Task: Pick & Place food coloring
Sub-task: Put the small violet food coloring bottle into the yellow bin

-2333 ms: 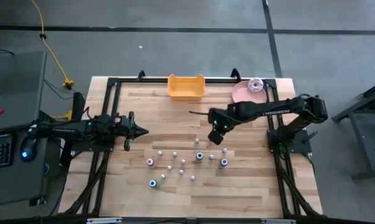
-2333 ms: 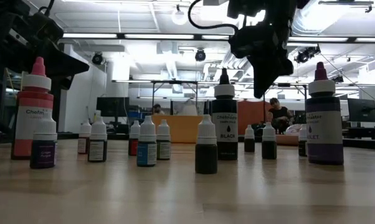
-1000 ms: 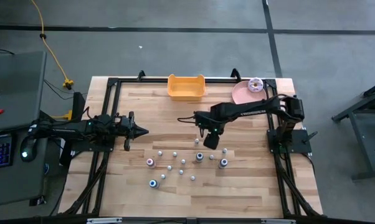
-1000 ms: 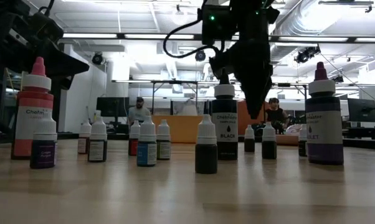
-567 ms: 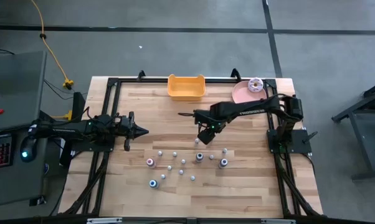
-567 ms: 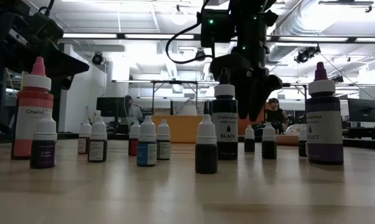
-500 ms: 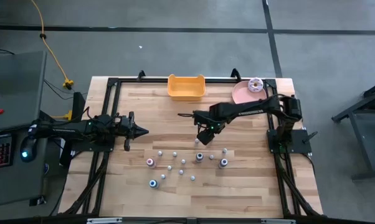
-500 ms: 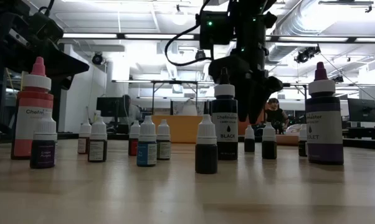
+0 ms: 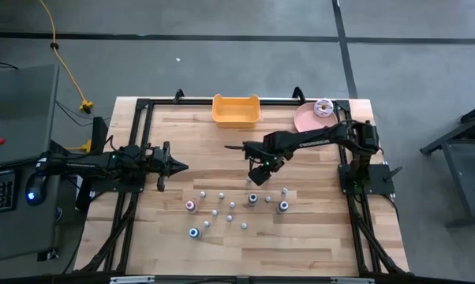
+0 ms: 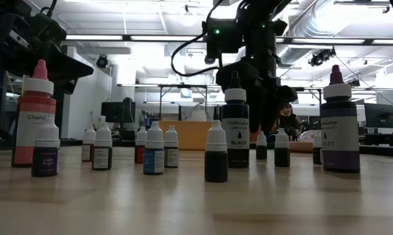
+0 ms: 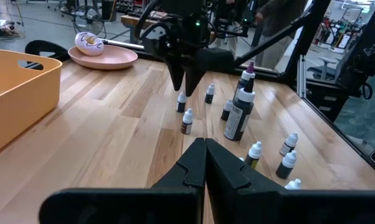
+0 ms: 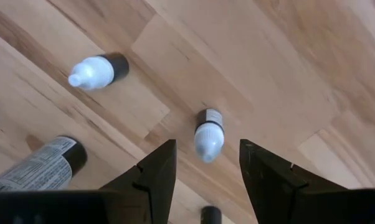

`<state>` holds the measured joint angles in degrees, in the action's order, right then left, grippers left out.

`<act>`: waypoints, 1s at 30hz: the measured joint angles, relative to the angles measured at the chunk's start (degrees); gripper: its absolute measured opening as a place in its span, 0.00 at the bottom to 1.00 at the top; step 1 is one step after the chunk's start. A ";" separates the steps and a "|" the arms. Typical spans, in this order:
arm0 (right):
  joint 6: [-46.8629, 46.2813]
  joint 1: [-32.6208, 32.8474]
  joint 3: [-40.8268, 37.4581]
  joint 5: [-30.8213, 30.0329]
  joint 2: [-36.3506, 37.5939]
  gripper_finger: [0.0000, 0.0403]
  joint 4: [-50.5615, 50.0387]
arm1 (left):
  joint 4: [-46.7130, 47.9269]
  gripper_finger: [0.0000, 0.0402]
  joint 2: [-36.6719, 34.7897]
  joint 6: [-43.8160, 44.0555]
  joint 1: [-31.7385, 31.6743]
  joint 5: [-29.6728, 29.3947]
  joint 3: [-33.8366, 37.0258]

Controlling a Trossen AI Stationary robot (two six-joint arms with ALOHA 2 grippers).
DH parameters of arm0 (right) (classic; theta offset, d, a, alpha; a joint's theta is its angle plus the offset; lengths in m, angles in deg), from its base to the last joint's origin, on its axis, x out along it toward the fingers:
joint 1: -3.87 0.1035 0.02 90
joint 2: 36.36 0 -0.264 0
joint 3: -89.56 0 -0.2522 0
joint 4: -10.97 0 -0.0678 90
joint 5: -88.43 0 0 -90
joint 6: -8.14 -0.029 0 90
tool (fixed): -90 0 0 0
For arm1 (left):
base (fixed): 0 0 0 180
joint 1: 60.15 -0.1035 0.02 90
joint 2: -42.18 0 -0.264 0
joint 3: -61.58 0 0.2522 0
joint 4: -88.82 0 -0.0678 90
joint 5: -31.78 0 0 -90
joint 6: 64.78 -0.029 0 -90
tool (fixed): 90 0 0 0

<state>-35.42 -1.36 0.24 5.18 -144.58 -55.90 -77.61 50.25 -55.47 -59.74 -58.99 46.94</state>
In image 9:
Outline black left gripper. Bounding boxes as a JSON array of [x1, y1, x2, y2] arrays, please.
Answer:
[[144, 140, 189, 193]]

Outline orange plastic bin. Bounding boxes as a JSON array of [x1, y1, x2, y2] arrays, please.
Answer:
[[211, 93, 261, 129]]

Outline pink round plate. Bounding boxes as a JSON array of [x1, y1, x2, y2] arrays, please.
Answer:
[[293, 101, 339, 133]]

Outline black power box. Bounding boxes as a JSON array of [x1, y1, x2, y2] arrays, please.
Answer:
[[90, 115, 110, 155]]

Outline yellow power plug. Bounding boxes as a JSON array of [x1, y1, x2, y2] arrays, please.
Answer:
[[63, 140, 93, 154]]

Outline black computer mouse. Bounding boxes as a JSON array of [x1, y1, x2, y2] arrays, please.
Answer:
[[24, 173, 48, 207]]

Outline black desk caster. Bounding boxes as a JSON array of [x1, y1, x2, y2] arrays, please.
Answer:
[[36, 247, 61, 263]]

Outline grey desk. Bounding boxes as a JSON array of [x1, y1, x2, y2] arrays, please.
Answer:
[[0, 64, 62, 264]]

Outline black metal cart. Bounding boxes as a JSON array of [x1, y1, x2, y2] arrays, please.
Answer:
[[419, 98, 475, 230]]

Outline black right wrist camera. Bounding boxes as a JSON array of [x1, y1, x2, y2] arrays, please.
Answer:
[[248, 165, 273, 187]]

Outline black aluminium table frame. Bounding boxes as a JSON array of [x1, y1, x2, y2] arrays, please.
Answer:
[[73, 86, 411, 277]]

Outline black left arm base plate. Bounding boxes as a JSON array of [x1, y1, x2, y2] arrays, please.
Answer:
[[88, 173, 147, 194]]

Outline thin black power cables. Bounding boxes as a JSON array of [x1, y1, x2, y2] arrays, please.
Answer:
[[54, 99, 113, 128]]

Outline silver metal bracket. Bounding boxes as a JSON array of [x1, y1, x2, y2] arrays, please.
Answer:
[[109, 275, 156, 284], [330, 277, 376, 284]]

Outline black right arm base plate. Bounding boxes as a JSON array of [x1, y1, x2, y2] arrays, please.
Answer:
[[338, 163, 403, 196]]

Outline yellow extension cable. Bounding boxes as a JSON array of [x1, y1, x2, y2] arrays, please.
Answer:
[[38, 0, 95, 114]]

